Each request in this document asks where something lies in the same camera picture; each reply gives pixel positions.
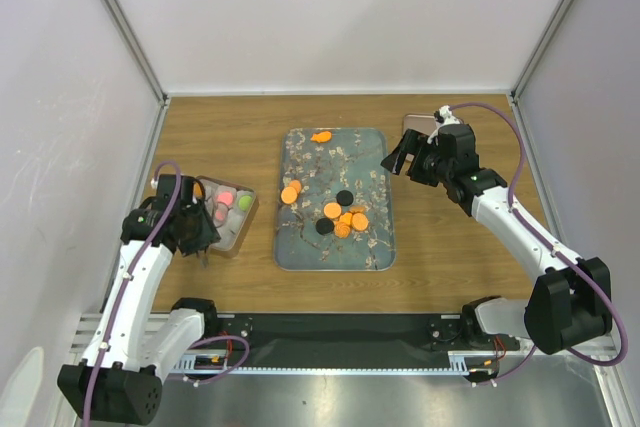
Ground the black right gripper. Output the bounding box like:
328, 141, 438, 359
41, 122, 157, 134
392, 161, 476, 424
380, 128, 453, 188

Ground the rose gold tin lid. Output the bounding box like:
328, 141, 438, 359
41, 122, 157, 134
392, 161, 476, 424
403, 114, 440, 137

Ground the orange chocolate chip cookie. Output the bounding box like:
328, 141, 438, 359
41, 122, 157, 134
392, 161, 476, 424
193, 183, 205, 198

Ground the green round cookie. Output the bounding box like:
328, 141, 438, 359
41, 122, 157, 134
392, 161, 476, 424
237, 195, 252, 212

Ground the orange embossed biscuit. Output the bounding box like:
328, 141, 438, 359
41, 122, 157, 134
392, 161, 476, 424
323, 202, 342, 219
280, 186, 298, 205

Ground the orange swirl cookie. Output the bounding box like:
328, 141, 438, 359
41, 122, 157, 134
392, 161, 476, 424
334, 222, 351, 239

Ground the plain orange round cookie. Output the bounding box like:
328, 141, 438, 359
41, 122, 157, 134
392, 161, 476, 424
289, 180, 302, 193

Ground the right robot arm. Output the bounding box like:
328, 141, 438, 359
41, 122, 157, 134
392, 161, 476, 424
381, 124, 613, 354

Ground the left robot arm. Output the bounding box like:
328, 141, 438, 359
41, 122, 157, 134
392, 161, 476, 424
57, 174, 220, 425

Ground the rose gold cookie tin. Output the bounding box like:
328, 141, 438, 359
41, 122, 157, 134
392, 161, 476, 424
197, 176, 259, 258

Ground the black sandwich cookie upper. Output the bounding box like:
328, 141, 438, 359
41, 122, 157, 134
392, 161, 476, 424
336, 190, 354, 207

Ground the black sandwich cookie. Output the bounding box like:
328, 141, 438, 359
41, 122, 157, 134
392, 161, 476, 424
315, 217, 335, 235
336, 190, 354, 207

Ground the orange fish cookie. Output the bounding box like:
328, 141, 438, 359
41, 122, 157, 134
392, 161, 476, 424
311, 131, 332, 143

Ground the orange sandwich biscuit right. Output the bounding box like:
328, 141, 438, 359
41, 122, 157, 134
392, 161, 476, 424
351, 212, 369, 232

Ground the orange flower cookie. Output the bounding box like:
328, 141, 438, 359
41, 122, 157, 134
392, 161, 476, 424
338, 212, 353, 226

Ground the blue floral serving tray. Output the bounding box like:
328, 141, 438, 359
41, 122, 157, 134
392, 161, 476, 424
274, 127, 396, 271

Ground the black sandwich cookie lower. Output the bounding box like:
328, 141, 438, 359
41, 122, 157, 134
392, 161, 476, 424
315, 217, 335, 235

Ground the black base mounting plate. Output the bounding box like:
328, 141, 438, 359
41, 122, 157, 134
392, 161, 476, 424
214, 312, 481, 371

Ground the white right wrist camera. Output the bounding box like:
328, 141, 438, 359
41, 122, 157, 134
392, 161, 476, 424
434, 105, 464, 130

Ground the white slotted cable duct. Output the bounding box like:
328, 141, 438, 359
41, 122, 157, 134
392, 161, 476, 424
169, 351, 496, 378

